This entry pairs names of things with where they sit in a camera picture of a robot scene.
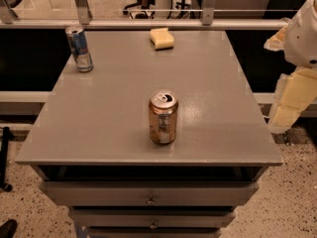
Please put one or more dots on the black stand with caster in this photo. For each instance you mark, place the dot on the black stand with caster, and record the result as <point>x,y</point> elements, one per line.
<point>6,137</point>

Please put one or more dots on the top grey drawer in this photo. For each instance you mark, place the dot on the top grey drawer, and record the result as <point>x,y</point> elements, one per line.
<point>81,193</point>

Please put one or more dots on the blue silver energy drink can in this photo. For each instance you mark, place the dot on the blue silver energy drink can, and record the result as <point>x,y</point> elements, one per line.
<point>79,48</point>

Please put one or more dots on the yellow sponge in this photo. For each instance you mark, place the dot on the yellow sponge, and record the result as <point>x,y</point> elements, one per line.
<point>162,38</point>

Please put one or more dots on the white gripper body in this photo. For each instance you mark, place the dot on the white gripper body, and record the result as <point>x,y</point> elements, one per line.
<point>303,40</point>

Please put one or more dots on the bottom grey drawer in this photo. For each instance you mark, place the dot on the bottom grey drawer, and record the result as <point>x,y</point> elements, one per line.
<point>154,233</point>

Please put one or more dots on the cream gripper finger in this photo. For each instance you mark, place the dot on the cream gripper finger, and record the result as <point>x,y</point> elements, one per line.
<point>293,94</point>
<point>276,42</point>

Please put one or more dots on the grey drawer cabinet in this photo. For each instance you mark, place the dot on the grey drawer cabinet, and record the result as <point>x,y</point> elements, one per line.
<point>95,125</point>

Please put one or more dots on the middle grey drawer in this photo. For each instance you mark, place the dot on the middle grey drawer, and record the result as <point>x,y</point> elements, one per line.
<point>153,218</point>

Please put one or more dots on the orange soda can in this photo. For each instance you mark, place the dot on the orange soda can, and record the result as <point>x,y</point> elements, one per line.
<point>163,107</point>

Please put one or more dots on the grey drawer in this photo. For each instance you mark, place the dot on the grey drawer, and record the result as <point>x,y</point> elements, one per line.
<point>154,233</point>
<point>81,193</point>
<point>153,218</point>

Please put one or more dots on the black shoe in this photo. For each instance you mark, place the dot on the black shoe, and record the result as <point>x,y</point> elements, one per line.
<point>8,229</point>

